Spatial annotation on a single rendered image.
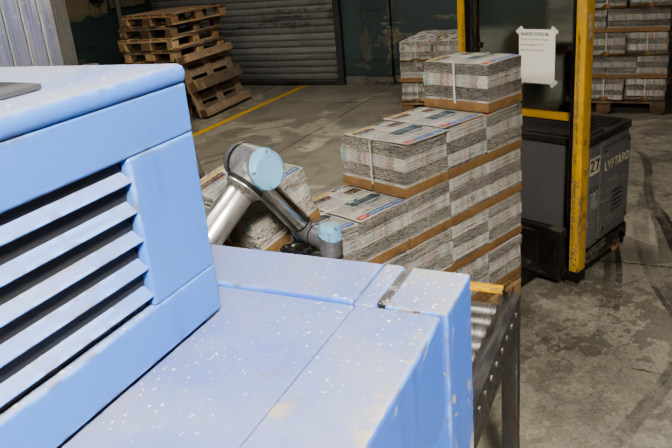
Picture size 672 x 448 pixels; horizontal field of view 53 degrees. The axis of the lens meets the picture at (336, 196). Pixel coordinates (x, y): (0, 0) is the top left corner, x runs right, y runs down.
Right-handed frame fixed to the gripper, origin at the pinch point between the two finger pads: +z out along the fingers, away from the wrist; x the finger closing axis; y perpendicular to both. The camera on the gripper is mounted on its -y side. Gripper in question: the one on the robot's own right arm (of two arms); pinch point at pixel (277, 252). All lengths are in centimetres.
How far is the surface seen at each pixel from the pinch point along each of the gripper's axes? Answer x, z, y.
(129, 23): -294, 643, -41
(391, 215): -53, -6, -17
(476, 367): 13, -94, 1
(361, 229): -35.7, -5.6, -12.9
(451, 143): -98, -6, -9
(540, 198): -175, 5, -90
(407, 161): -69, -6, -2
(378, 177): -65, 10, -10
